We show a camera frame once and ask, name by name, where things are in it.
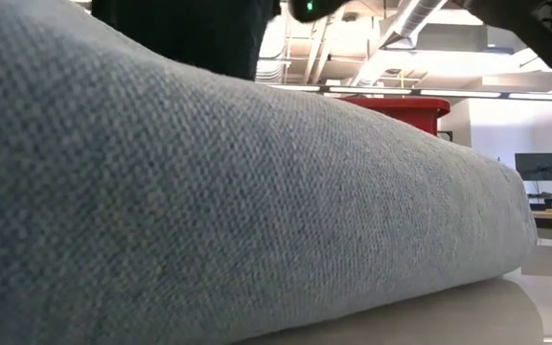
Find light blue jeans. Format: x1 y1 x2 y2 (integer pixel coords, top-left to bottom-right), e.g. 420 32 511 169
0 0 540 345

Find long ceiling light strip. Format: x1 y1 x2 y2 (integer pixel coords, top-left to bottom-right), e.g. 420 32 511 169
265 83 552 103

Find ribbed ceiling air duct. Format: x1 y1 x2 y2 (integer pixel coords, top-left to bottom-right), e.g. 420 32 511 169
379 0 449 49

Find dark blue jeans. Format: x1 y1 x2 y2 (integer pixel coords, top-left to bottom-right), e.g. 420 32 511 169
90 0 283 81

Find red plastic laundry bin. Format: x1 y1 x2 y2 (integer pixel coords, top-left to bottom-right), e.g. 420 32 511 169
338 96 452 138

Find black computer monitor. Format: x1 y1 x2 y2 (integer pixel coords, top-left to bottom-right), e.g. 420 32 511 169
514 152 552 183

